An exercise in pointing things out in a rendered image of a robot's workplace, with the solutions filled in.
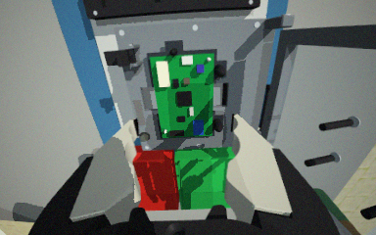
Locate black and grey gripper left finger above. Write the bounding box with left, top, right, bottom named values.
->
left=28, top=118, right=141, bottom=235

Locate red bin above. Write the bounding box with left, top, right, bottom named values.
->
left=133, top=145, right=179, bottom=211

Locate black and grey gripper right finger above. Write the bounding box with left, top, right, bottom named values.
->
left=224, top=114, right=340, bottom=235

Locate green bin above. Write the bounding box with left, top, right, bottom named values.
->
left=174, top=147, right=235, bottom=210

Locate green circuit board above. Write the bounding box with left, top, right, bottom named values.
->
left=150, top=53, right=214, bottom=138

